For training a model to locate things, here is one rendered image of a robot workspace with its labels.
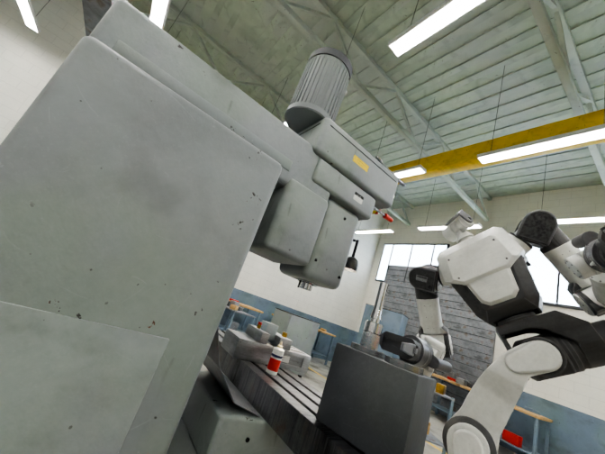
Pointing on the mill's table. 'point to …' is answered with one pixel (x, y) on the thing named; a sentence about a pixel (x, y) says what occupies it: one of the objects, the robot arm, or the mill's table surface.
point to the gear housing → (343, 191)
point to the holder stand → (376, 401)
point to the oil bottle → (275, 359)
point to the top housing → (352, 161)
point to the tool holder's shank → (379, 303)
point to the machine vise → (262, 349)
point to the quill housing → (328, 249)
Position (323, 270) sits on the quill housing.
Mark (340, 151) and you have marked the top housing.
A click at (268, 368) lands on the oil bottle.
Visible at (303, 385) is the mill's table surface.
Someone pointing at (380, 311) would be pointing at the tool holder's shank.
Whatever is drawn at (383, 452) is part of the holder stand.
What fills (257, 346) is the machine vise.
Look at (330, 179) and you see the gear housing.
